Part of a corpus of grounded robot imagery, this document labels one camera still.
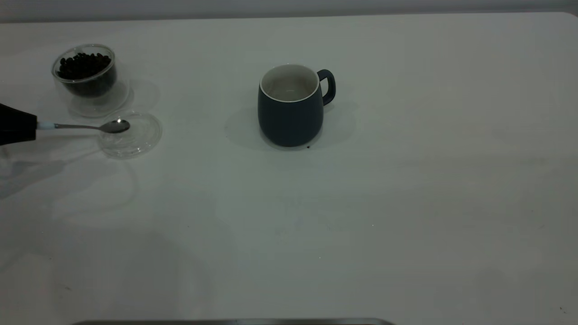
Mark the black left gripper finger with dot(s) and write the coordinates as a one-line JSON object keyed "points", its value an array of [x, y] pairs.
{"points": [[16, 116], [16, 133]]}

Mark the dark grey ceramic mug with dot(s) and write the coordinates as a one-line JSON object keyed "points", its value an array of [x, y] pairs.
{"points": [[289, 122]]}

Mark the dark coffee beans pile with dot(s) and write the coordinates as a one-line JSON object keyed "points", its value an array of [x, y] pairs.
{"points": [[83, 67]]}

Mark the clear round glass lid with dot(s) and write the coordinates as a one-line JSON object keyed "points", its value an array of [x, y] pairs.
{"points": [[140, 140]]}

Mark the clear double-wall glass cup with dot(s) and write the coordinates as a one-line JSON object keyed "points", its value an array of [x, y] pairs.
{"points": [[97, 106]]}

